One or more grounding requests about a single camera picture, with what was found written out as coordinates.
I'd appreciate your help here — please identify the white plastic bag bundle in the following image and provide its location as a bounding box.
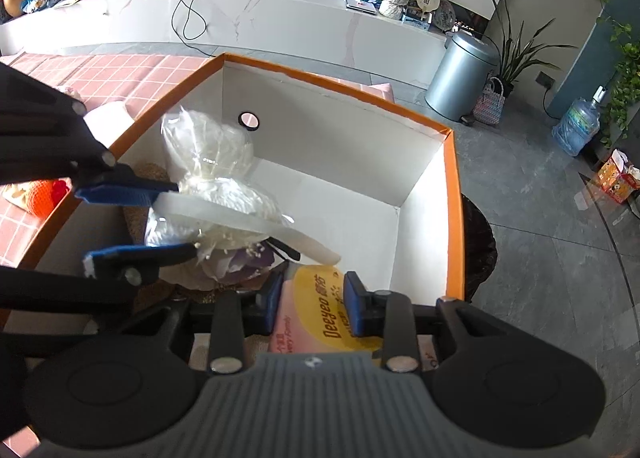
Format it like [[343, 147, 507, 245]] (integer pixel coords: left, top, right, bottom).
[[144, 108, 285, 291]]

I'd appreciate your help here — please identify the orange white storage box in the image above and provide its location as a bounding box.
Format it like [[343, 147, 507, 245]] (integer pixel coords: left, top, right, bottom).
[[0, 52, 467, 374]]

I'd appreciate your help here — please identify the orange knitted ball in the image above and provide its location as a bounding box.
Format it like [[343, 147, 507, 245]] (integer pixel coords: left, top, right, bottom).
[[24, 179, 70, 219]]

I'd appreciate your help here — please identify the pink checkered tablecloth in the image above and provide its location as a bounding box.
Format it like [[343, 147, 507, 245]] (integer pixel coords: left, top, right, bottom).
[[0, 51, 396, 454]]

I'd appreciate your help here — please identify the woven pink basket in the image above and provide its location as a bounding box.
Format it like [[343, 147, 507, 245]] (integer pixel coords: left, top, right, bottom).
[[472, 77, 506, 126]]

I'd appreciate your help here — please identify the grey metal trash can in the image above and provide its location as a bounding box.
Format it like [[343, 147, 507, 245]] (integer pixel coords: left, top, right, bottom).
[[425, 32, 499, 121]]

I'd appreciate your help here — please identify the white marble tv cabinet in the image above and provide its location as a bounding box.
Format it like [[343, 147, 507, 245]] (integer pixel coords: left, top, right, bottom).
[[1, 0, 445, 88]]

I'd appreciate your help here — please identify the orange snack box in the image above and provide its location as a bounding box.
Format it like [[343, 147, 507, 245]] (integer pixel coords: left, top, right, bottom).
[[596, 149, 639, 204]]

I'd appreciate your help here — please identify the blue water jug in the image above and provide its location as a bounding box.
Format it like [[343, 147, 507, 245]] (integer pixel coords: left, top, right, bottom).
[[552, 86, 606, 157]]

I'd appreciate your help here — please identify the tall leafy floor plant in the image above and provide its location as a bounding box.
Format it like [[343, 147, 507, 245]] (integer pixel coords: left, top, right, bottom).
[[491, 0, 576, 96]]

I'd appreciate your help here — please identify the bushy green corner plant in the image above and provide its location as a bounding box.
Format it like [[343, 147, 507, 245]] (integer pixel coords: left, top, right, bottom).
[[597, 15, 639, 148]]

